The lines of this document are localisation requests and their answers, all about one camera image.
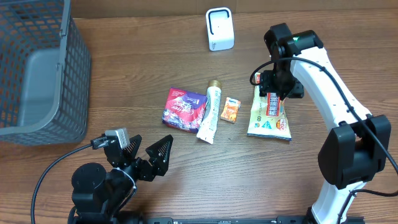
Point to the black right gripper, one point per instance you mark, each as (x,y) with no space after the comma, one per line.
(296,89)

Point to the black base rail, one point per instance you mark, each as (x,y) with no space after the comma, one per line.
(167,220)

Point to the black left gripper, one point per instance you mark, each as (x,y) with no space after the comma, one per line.
(159,164)

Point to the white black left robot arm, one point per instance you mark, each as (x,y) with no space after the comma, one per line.
(99,195)

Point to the red purple pad pack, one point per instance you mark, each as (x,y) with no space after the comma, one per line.
(184,110)

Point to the grey plastic mesh basket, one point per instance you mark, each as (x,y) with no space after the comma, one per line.
(45,74)

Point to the small orange snack packet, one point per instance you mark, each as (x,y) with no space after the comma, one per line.
(230,110)

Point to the orange blue snack bag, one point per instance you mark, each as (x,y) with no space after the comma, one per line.
(268,118)

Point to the white conditioner tube gold cap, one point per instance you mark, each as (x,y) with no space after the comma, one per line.
(208,126)

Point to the white barcode scanner stand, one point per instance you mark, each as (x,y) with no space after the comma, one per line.
(219,24)

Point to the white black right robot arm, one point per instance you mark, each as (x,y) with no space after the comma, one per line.
(356,147)

